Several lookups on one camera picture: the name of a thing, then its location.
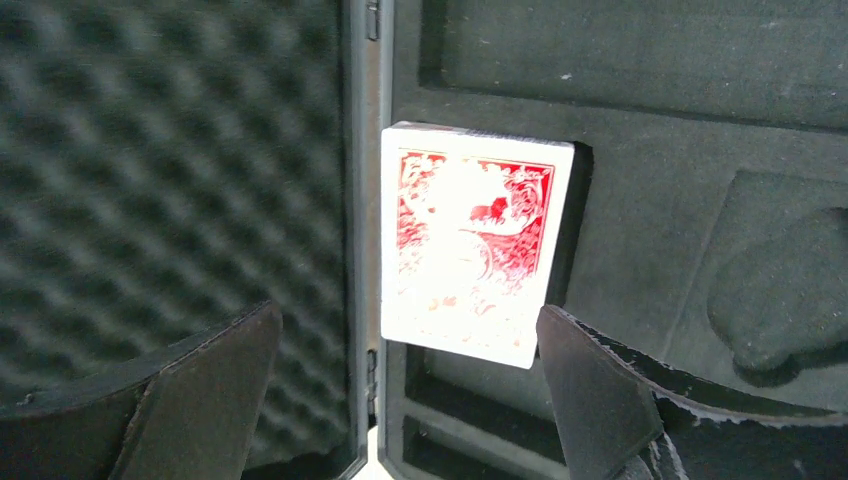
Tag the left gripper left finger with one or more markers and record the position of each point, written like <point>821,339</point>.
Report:
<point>188,411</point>

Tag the red playing card deck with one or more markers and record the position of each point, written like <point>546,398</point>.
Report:
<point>469,228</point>

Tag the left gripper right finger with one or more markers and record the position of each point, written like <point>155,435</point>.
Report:
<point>621,414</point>

